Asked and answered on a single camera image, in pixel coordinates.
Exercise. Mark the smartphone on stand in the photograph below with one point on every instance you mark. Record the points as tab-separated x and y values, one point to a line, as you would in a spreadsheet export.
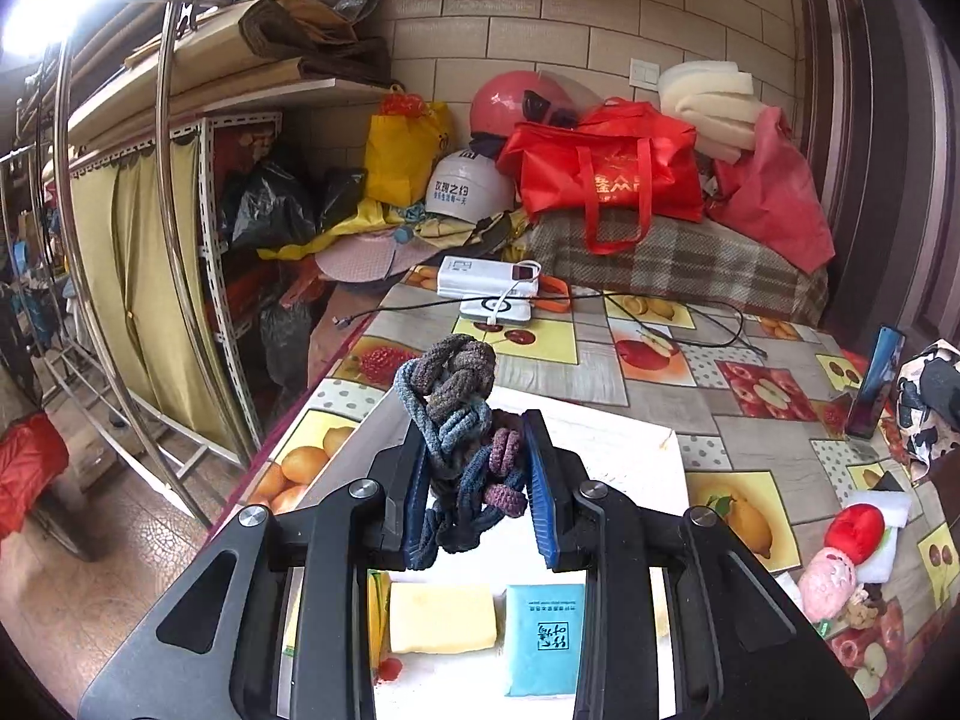
877	384

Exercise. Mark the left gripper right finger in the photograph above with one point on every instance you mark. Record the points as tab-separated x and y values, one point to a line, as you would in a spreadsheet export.
553	478

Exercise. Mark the fruit pattern tablecloth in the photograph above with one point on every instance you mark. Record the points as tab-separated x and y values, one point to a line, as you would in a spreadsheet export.
758	406

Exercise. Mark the leopard print scrunchie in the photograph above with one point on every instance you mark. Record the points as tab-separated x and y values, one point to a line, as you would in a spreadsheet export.
926	406

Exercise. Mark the yellow green sponge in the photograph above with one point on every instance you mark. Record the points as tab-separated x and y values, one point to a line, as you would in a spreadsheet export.
438	620

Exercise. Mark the metal clothes rack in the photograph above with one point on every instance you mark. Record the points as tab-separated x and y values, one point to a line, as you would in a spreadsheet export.
108	211

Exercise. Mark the red tote bag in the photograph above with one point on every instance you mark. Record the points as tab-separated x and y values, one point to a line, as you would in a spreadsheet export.
622	165

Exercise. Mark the cream foam stack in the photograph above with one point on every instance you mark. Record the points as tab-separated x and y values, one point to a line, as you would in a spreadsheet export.
718	100

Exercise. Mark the pink helmet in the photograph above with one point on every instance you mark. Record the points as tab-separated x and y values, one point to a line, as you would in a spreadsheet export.
520	97

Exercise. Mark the yellow green tissue pack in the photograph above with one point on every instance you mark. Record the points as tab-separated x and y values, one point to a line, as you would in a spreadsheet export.
378	588

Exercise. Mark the white helmet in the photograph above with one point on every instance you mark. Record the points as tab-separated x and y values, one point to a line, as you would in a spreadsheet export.
467	186

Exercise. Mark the red cloth bag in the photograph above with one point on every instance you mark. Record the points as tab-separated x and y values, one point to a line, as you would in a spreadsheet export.
769	196

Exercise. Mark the white power bank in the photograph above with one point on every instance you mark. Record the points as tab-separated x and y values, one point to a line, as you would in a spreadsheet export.
467	278

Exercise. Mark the yellow curtain shelf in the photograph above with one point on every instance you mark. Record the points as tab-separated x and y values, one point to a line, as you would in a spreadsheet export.
210	159

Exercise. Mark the teal tissue pack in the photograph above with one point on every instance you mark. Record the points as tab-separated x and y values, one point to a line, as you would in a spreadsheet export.
543	638

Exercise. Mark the plaid covered bench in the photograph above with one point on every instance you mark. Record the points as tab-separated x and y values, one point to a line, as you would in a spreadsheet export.
695	262

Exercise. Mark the white foam block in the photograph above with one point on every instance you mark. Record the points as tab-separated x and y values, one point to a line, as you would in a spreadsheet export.
894	507

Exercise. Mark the yellow shopping bag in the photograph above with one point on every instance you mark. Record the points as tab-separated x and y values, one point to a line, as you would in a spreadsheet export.
407	138

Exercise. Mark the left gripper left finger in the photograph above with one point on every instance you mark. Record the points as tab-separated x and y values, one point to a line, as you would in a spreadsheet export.
404	474

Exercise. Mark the white shallow tray box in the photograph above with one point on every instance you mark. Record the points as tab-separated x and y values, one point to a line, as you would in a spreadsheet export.
639	458

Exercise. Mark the pink plush toy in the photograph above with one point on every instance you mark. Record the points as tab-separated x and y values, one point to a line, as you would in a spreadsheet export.
826	585

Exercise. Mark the red plush apple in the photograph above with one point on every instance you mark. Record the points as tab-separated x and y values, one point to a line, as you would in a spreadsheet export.
857	531

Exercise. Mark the black power adapter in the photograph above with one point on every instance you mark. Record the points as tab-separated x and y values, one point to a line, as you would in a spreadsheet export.
888	484

